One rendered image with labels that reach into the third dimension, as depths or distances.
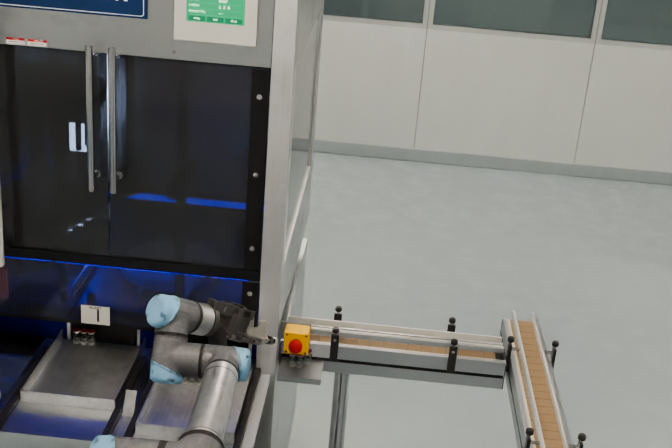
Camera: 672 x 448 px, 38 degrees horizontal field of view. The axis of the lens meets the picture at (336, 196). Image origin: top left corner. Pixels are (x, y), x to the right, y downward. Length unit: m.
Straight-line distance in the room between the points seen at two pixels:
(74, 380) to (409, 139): 4.90
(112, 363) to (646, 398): 2.74
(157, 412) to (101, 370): 0.27
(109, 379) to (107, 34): 0.98
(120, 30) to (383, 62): 4.78
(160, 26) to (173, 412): 1.04
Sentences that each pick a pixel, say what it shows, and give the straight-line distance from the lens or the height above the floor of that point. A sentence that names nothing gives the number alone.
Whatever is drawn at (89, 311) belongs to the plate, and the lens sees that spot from 2.93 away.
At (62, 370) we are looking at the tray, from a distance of 2.94.
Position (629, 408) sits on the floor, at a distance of 4.74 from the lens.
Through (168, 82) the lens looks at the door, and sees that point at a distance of 2.62.
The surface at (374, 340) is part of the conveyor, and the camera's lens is 2.98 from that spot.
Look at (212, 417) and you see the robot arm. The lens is 1.98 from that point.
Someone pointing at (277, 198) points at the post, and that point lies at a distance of 2.66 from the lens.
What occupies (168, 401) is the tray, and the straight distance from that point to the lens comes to 2.78.
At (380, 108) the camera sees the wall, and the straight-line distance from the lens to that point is 7.34.
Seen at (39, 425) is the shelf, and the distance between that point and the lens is 2.73.
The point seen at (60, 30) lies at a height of 1.85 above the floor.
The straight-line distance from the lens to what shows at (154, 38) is 2.59.
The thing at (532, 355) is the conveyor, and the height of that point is 0.93.
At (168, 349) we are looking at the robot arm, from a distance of 2.19.
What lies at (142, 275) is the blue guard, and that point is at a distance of 2.83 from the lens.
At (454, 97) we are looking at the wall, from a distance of 7.33.
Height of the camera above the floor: 2.43
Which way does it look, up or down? 21 degrees down
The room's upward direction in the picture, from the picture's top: 5 degrees clockwise
